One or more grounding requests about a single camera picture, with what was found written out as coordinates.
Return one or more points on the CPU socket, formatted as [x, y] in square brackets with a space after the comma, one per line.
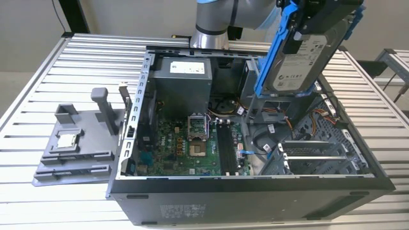
[198, 149]

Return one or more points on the green motherboard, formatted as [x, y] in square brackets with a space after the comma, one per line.
[166, 163]

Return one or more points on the black bar yellow tip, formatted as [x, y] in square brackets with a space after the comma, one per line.
[179, 36]

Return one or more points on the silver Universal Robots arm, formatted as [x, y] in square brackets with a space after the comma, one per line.
[211, 14]

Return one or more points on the hard disk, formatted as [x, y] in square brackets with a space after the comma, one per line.
[298, 67]

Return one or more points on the black RAM slot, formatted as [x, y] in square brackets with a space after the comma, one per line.
[231, 153]
[224, 148]

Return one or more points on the grey power supply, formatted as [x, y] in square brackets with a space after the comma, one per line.
[182, 93]

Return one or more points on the metal drive cage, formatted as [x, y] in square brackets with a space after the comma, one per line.
[251, 95]

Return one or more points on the black case fan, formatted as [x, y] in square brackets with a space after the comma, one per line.
[148, 119]

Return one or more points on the dark RAM stick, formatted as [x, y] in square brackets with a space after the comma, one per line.
[68, 172]
[66, 158]

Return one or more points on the black background post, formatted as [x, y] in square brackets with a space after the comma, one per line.
[75, 16]

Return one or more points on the black open PC case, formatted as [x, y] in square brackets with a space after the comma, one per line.
[224, 203]

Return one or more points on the graphics card with metal bracket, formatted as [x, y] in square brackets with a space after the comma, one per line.
[126, 100]

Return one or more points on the metal disk bay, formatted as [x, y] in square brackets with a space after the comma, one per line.
[319, 165]

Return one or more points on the metal slat side table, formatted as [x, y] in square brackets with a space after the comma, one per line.
[399, 55]

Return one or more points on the silver CPU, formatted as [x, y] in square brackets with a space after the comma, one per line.
[67, 141]

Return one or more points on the grey parts rack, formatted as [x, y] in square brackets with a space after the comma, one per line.
[92, 139]

